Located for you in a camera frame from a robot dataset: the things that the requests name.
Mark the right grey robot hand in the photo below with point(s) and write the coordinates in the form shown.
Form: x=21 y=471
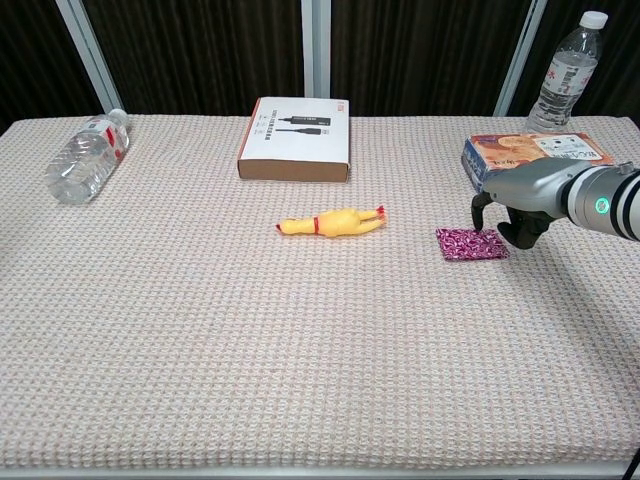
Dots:
x=530 y=187

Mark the pink patterned packet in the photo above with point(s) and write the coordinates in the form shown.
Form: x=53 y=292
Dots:
x=465 y=247

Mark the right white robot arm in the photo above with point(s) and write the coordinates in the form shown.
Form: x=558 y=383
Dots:
x=610 y=200

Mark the orange and blue snack box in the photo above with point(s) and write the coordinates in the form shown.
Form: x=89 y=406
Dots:
x=500 y=150

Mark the white-cap clear water bottle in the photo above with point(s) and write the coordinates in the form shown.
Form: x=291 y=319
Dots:
x=562 y=85

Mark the dark curtain panel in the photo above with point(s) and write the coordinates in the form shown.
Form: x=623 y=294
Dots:
x=425 y=50
x=620 y=65
x=200 y=50
x=30 y=60

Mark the yellow rubber chicken toy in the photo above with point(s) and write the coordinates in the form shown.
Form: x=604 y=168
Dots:
x=335 y=222

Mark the pink woven table cloth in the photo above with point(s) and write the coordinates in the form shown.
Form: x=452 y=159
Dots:
x=250 y=350

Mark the red-label clear water bottle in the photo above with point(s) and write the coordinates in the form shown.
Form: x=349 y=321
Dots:
x=85 y=160

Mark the aluminium partition post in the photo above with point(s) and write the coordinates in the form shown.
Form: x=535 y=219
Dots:
x=520 y=55
x=87 y=55
x=315 y=50

